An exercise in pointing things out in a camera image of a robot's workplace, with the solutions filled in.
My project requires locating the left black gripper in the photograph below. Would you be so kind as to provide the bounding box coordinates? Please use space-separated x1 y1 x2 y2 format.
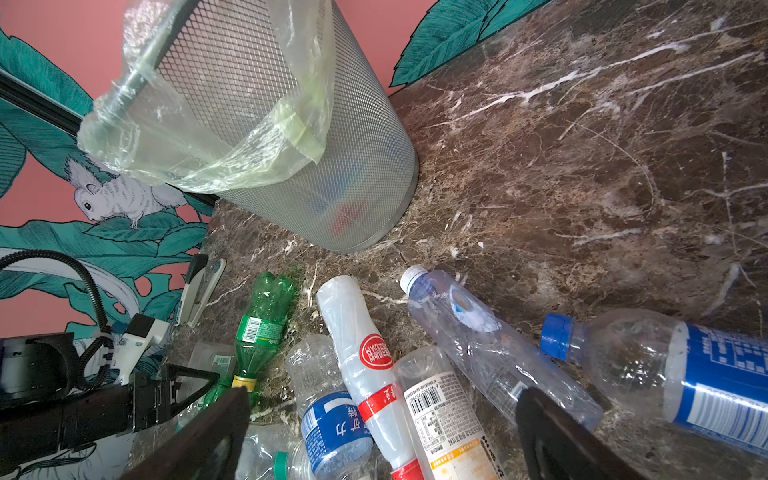
131 364 219 432

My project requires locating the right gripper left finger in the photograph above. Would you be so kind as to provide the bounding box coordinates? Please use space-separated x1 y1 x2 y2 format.
122 387 250 480

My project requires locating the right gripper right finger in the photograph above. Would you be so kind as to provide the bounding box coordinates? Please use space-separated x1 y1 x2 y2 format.
515 388 642 480

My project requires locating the green soda bottle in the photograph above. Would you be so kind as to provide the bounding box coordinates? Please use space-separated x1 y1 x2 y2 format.
176 376 234 432
231 271 297 392

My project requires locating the clear bottle white cap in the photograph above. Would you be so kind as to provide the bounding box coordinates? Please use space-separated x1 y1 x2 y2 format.
400 265 603 431

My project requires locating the clear bottle blue cap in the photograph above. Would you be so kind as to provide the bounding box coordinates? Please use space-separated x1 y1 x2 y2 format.
540 309 767 456

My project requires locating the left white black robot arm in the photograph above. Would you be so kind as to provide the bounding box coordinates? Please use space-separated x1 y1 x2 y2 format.
1 249 220 477

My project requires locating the clear plastic bin liner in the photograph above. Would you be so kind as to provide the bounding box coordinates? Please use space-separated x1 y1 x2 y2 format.
77 1 336 194

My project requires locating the grey mesh waste bin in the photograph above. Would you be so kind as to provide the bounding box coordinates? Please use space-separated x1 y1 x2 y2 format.
143 1 418 253

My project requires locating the clear bottle green cap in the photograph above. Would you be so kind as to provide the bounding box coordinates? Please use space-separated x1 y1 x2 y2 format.
235 423 314 480

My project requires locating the grey stapler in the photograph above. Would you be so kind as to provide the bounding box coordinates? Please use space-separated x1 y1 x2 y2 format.
178 253 227 327

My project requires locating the upright green soda bottle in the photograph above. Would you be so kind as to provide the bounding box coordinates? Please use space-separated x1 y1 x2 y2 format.
231 271 297 392

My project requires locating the blue label bottle white cap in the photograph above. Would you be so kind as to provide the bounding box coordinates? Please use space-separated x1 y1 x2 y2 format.
286 334 374 479

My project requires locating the white bottle red label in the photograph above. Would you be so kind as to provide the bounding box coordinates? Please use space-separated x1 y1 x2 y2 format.
316 275 423 479

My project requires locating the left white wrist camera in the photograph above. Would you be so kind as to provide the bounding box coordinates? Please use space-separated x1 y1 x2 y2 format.
112 313 170 385

